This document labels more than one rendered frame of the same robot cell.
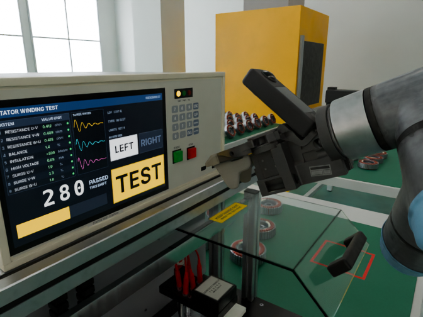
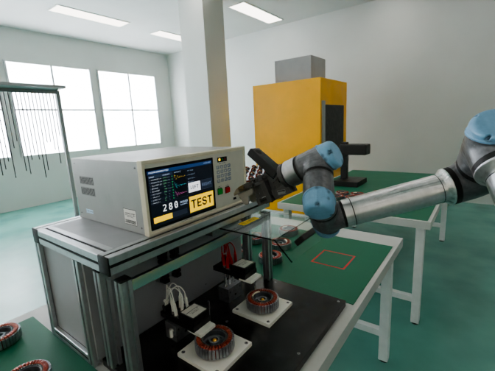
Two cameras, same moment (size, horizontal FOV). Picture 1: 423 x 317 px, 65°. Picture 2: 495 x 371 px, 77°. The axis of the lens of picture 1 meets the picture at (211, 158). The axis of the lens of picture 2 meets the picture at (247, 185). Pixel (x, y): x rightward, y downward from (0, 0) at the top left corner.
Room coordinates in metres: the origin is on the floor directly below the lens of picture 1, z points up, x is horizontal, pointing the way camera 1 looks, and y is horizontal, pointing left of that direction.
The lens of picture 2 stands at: (-0.46, -0.07, 1.40)
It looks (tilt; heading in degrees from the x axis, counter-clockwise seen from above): 11 degrees down; 2
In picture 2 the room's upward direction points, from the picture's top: 3 degrees counter-clockwise
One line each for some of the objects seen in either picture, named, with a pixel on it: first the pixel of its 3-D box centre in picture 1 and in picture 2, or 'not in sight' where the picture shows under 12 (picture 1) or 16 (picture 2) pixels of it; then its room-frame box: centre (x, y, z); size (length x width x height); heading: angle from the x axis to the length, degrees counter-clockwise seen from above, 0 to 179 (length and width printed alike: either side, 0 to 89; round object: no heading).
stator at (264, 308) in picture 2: not in sight; (262, 300); (0.51, -0.07, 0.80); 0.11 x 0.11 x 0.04
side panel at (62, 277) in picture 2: not in sight; (68, 299); (0.37, 0.52, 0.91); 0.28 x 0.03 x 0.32; 55
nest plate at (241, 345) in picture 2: not in sight; (215, 349); (0.31, 0.07, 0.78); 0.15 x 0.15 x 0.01; 55
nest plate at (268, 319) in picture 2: not in sight; (262, 307); (0.51, -0.07, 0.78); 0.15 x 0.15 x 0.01; 55
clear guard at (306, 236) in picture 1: (262, 232); (267, 230); (0.56, -0.09, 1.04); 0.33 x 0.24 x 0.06; 55
